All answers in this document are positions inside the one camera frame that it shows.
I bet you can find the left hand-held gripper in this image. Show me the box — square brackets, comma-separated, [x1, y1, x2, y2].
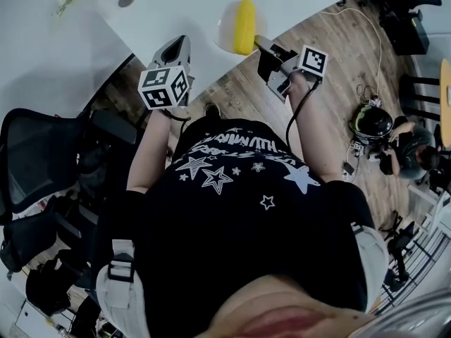
[137, 35, 197, 111]

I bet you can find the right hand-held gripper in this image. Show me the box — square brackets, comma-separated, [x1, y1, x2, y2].
[254, 35, 329, 102]

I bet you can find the yellow corn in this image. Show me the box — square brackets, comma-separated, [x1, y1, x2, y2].
[233, 0, 257, 56]

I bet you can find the white plate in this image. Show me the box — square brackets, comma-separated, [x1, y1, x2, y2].
[214, 0, 269, 54]

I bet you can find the person's right forearm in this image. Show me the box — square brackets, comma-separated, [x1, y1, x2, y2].
[287, 71, 340, 183]

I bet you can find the person's left forearm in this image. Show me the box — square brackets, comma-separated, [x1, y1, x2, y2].
[125, 108, 174, 194]

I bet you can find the white table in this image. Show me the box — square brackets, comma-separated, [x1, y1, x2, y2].
[0, 0, 348, 119]

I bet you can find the person's dark shoe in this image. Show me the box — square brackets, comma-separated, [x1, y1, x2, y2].
[204, 102, 223, 120]

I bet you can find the white power strip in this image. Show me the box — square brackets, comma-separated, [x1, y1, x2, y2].
[358, 93, 384, 109]

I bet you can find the black helmet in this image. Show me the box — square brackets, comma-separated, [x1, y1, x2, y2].
[348, 103, 394, 144]

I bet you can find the black equipment case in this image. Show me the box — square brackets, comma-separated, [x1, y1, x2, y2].
[379, 8, 431, 56]

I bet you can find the black slatted stool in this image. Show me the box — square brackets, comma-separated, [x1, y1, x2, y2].
[399, 73, 442, 123]

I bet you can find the black mesh office chair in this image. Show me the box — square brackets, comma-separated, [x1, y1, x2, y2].
[0, 108, 139, 225]

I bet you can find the black star print shirt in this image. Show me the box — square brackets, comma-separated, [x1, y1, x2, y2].
[90, 118, 376, 313]

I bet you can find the round yellow side table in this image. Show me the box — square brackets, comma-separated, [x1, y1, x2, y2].
[438, 58, 451, 134]

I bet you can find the black padded chair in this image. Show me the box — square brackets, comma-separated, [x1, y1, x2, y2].
[0, 202, 100, 275]

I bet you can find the black bag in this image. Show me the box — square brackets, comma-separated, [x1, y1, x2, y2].
[25, 255, 91, 317]

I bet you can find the white cabinet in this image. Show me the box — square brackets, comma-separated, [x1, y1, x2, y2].
[0, 283, 73, 338]

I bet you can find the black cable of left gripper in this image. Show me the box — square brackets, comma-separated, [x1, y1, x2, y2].
[165, 108, 192, 135]

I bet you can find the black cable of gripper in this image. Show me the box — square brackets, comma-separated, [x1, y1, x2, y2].
[285, 80, 320, 147]
[165, 108, 192, 135]

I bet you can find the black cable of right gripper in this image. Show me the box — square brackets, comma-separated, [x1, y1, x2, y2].
[285, 80, 320, 147]

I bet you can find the white floor cable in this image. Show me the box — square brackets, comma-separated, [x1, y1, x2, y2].
[319, 7, 385, 101]

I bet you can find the white harness strap with buckle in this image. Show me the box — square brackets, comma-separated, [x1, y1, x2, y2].
[95, 238, 151, 338]

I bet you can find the white wire rack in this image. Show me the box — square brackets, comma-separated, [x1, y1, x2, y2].
[378, 188, 451, 315]

